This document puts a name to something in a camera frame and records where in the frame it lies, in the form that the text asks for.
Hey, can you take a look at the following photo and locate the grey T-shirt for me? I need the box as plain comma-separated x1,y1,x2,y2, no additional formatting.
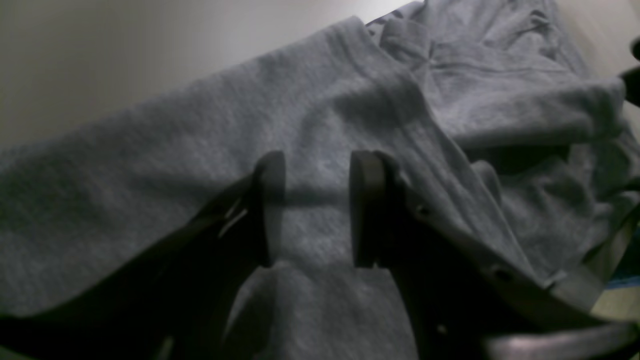
1,0,639,360

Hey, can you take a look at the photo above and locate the left gripper white image-right right finger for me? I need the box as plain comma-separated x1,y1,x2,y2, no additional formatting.
349,150,639,360

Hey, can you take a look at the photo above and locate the left gripper white image-right left finger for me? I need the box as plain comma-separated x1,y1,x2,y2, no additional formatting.
1,151,286,360

